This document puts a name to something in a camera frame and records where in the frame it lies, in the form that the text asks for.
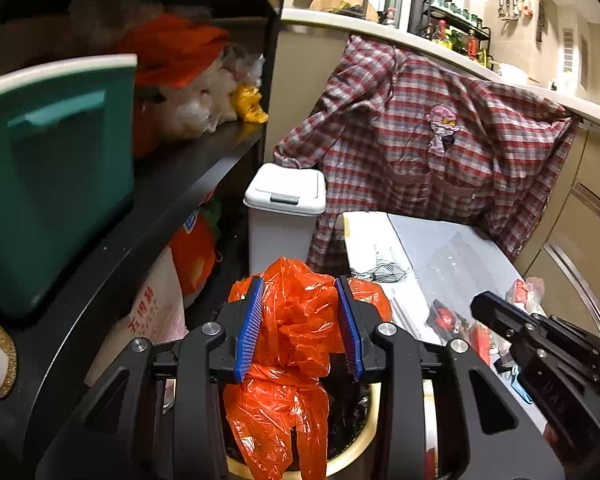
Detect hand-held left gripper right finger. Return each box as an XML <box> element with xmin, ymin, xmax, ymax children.
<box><xmin>335</xmin><ymin>276</ymin><xmax>567</xmax><ymax>480</ymax></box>

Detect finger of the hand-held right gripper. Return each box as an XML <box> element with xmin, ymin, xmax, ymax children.
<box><xmin>470</xmin><ymin>291</ymin><xmax>547</xmax><ymax>347</ymax></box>

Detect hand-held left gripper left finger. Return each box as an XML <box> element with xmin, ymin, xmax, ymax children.
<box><xmin>35</xmin><ymin>276</ymin><xmax>266</xmax><ymax>480</ymax></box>

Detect red snack wrapper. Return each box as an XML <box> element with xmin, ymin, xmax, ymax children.
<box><xmin>467</xmin><ymin>322</ymin><xmax>493</xmax><ymax>366</ymax></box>
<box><xmin>505</xmin><ymin>277</ymin><xmax>546</xmax><ymax>313</ymax></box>

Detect orange plastic bag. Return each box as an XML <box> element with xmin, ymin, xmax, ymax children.
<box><xmin>222</xmin><ymin>256</ymin><xmax>393</xmax><ymax>480</ymax></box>

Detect black and red packet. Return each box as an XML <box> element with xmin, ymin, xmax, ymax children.
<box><xmin>426</xmin><ymin>299</ymin><xmax>468</xmax><ymax>333</ymax></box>

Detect black bin liner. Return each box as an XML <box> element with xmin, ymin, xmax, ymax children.
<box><xmin>325</xmin><ymin>385</ymin><xmax>376</xmax><ymax>461</ymax></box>

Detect beige round trash bin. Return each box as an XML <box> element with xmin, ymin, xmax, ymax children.
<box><xmin>222</xmin><ymin>382</ymin><xmax>383</xmax><ymax>480</ymax></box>

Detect clear plastic wrapper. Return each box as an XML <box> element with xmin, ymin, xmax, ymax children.
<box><xmin>425</xmin><ymin>245</ymin><xmax>481</xmax><ymax>281</ymax></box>

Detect orange food packet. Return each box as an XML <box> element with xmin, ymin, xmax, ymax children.
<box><xmin>169</xmin><ymin>210</ymin><xmax>218</xmax><ymax>306</ymax></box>

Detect white printed cardboard box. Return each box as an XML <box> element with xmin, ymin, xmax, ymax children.
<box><xmin>341</xmin><ymin>211</ymin><xmax>416</xmax><ymax>286</ymax></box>

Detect white rice sack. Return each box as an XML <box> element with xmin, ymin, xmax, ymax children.
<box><xmin>85</xmin><ymin>247</ymin><xmax>188</xmax><ymax>386</ymax></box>

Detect white pedal bin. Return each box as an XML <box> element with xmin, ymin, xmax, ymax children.
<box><xmin>243</xmin><ymin>162</ymin><xmax>327</xmax><ymax>273</ymax></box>

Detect beige kitchen cabinet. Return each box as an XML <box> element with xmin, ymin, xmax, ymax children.
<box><xmin>510</xmin><ymin>125</ymin><xmax>600</xmax><ymax>341</ymax></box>

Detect red plaid shirt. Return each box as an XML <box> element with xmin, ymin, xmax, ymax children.
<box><xmin>273</xmin><ymin>34</ymin><xmax>581</xmax><ymax>273</ymax></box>

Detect black shelf unit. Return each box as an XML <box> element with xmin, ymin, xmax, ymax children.
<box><xmin>0</xmin><ymin>0</ymin><xmax>293</xmax><ymax>480</ymax></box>

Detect yellow plastic bag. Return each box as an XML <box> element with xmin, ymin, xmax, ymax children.
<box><xmin>230</xmin><ymin>82</ymin><xmax>270</xmax><ymax>124</ymax></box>

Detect clear plastic bags bundle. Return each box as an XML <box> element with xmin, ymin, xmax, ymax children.
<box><xmin>157</xmin><ymin>45</ymin><xmax>266</xmax><ymax>141</ymax></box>

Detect teal storage box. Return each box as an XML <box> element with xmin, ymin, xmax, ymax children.
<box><xmin>0</xmin><ymin>54</ymin><xmax>138</xmax><ymax>321</ymax></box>

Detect black spice rack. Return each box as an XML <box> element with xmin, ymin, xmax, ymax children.
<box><xmin>420</xmin><ymin>0</ymin><xmax>492</xmax><ymax>66</ymax></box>

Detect orange shopping bag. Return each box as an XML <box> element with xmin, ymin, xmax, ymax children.
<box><xmin>117</xmin><ymin>14</ymin><xmax>231</xmax><ymax>91</ymax></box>

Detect hanging kitchen utensils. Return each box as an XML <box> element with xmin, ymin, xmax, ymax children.
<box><xmin>495</xmin><ymin>0</ymin><xmax>527</xmax><ymax>22</ymax></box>

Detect wooden cutting board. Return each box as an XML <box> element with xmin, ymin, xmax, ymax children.
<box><xmin>310</xmin><ymin>0</ymin><xmax>381</xmax><ymax>23</ymax></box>

